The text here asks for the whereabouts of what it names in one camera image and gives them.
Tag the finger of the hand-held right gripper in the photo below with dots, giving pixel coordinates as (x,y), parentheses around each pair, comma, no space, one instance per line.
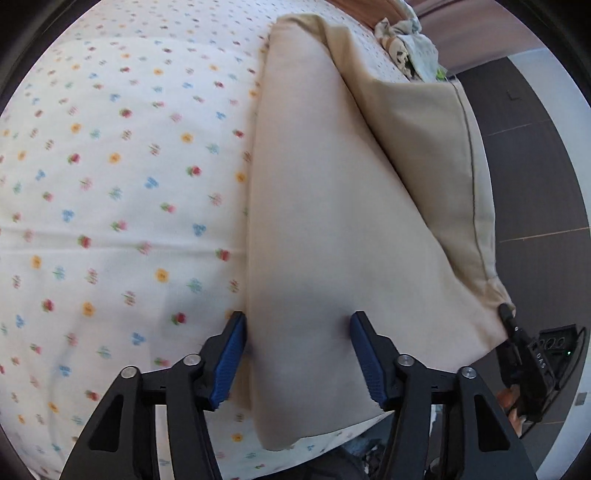
(507,316)

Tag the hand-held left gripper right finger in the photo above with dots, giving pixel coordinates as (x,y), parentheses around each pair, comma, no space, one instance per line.
(367,364)

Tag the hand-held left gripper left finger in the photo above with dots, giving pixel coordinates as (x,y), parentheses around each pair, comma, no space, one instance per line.
(228,364)

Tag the large beige garment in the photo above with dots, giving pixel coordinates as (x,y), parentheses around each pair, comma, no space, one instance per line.
(332,207)

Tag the crumpled patterned clothes pile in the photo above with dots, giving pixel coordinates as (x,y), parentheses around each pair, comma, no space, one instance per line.
(420,50)

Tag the person's right hand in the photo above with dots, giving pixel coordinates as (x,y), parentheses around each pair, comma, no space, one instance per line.
(510,399)

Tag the dark patterned cloth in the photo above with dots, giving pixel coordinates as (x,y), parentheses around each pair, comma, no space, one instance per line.
(364,461)

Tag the white floral bedsheet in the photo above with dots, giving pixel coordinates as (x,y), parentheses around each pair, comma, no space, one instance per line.
(115,207)

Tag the pink curtain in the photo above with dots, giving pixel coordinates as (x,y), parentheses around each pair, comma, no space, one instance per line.
(471,37)

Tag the orange-brown quilt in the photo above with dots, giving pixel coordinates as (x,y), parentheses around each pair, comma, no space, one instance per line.
(369,7)

